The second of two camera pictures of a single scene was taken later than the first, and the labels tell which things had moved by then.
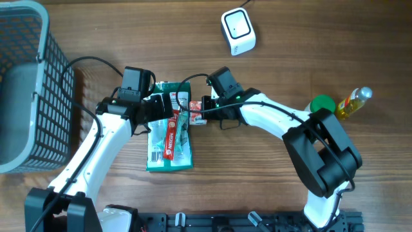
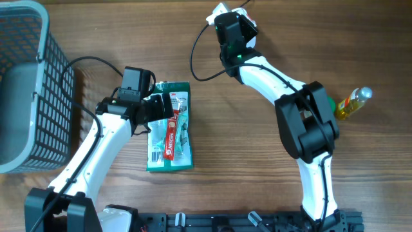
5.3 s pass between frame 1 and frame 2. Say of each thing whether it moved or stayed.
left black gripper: stayed
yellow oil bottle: stayed
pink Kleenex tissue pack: moved
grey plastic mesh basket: stayed
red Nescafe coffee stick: stayed
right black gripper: moved
